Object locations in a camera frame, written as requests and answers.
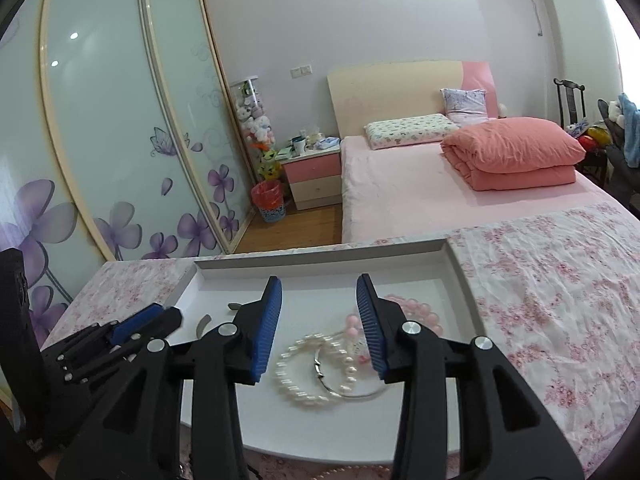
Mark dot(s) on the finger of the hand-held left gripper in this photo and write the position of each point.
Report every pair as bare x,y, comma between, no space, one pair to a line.
135,322
170,322

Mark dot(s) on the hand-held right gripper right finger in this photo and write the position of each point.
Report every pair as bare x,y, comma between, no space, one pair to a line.
371,330

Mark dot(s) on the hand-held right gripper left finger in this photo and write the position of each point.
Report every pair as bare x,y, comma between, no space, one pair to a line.
267,330

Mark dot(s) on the thin silver bangle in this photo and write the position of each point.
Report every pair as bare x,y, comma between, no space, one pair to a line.
317,366

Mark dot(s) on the shallow grey cardboard tray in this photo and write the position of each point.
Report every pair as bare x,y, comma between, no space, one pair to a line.
310,280

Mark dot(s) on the waste bin with red bag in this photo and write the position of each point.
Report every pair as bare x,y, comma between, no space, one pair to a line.
267,197

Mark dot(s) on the bed with pink sheet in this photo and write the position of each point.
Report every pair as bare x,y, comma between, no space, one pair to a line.
400,185

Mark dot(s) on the pink and cream nightstand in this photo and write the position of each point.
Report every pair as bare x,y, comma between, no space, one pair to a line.
310,175

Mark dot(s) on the yellow green plush toy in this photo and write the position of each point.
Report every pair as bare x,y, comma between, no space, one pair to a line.
269,165

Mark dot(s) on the pink floral tablecloth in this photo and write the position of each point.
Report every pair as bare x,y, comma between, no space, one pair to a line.
550,285

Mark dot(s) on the white mug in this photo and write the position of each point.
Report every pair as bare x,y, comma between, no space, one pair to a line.
299,146

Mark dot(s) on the tissue box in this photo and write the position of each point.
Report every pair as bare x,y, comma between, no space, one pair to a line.
315,138

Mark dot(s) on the white patterned pillow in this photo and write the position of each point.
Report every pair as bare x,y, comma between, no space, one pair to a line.
410,130

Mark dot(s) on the clear tube of plush toys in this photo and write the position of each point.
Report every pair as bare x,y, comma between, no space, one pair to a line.
255,120

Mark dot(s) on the wardrobe with purple flower doors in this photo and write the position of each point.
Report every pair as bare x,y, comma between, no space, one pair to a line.
100,110

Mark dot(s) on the folded orange quilt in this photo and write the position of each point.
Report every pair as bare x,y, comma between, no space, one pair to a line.
510,150

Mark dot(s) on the cream and pink headboard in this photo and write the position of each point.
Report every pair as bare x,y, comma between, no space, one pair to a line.
390,90

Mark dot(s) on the pale purple pillow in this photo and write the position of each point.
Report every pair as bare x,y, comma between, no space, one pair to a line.
465,105

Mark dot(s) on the dark office chair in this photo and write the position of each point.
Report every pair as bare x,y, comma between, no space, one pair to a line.
620,175

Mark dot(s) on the colourful toy pile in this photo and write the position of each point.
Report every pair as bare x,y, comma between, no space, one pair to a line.
592,137

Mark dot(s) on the dark wooden chair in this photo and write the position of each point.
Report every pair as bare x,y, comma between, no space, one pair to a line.
570,85

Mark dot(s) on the blue plush garment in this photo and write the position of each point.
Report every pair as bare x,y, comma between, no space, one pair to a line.
631,130

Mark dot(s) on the white wall switch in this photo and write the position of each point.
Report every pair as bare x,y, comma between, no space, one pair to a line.
302,71

